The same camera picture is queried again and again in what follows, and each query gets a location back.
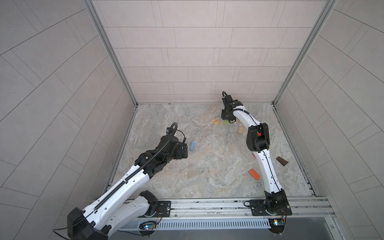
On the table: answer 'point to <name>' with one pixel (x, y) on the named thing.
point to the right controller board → (277, 225)
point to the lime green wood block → (226, 122)
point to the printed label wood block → (215, 121)
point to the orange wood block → (254, 174)
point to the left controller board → (148, 225)
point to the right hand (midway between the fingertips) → (225, 116)
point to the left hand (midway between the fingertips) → (184, 145)
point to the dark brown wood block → (283, 162)
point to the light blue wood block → (192, 146)
